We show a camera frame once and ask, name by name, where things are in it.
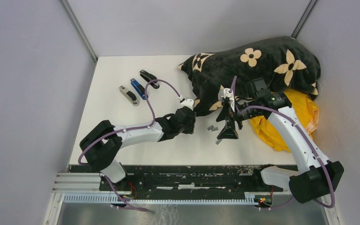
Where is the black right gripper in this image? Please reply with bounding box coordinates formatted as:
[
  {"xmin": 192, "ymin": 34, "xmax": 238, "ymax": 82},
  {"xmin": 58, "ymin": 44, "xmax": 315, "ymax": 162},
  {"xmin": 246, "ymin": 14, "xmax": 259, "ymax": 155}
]
[{"xmin": 216, "ymin": 100, "xmax": 263, "ymax": 139}]

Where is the blue stapler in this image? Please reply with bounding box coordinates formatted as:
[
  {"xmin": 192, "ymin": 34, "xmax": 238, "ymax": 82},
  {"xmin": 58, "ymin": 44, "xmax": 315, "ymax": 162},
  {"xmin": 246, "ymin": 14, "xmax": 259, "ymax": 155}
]
[{"xmin": 130, "ymin": 78, "xmax": 149, "ymax": 100}]

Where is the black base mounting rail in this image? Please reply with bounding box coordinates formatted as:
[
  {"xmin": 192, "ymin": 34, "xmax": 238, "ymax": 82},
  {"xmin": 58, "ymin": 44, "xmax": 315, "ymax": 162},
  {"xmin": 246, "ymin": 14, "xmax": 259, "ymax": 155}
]
[{"xmin": 68, "ymin": 164, "xmax": 297, "ymax": 201}]

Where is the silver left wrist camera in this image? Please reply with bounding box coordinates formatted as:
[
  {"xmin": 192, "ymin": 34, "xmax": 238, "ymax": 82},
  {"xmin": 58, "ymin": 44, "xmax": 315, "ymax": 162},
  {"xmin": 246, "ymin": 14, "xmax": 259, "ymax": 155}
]
[{"xmin": 178, "ymin": 96, "xmax": 195, "ymax": 110}]

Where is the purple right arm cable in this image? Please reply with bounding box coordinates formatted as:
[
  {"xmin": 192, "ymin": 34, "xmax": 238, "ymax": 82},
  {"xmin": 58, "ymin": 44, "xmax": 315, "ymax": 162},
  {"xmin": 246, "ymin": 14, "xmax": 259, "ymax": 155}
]
[{"xmin": 229, "ymin": 75, "xmax": 336, "ymax": 209}]

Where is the yellow crumpled cloth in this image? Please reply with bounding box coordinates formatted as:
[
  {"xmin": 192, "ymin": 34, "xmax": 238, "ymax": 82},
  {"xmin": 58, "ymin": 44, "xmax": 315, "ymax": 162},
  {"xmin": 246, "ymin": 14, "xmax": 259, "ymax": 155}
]
[{"xmin": 249, "ymin": 89, "xmax": 320, "ymax": 152}]

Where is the black floral plush pillow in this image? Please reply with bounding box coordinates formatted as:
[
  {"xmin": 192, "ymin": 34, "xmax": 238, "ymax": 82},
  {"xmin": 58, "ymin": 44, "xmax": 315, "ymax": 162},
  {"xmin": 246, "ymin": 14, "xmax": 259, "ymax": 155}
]
[{"xmin": 178, "ymin": 36, "xmax": 321, "ymax": 117}]

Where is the beige stapler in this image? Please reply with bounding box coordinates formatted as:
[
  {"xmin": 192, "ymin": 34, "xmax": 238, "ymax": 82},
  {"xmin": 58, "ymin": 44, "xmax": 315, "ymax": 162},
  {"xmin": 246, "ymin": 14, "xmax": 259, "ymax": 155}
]
[{"xmin": 119, "ymin": 85, "xmax": 139, "ymax": 106}]

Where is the black stapler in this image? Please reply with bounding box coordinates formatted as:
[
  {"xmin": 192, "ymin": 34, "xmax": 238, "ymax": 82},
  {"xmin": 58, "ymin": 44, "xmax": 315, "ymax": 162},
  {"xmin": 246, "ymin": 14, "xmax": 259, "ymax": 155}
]
[{"xmin": 140, "ymin": 69, "xmax": 160, "ymax": 89}]

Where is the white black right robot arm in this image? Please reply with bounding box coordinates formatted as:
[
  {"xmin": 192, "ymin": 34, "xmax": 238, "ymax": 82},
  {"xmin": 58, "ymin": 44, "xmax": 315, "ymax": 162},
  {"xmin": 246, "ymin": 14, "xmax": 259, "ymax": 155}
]
[{"xmin": 216, "ymin": 78, "xmax": 344, "ymax": 209}]

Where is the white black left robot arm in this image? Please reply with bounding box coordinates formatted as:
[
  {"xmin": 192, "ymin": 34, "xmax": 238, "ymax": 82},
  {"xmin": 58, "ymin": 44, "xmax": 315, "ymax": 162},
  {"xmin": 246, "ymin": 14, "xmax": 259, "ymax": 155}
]
[{"xmin": 78, "ymin": 106, "xmax": 195, "ymax": 191}]

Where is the white slotted cable duct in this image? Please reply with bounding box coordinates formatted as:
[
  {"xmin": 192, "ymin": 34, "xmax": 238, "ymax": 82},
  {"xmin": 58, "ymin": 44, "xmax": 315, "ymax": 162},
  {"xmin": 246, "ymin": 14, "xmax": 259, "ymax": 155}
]
[{"xmin": 62, "ymin": 192, "xmax": 274, "ymax": 206}]

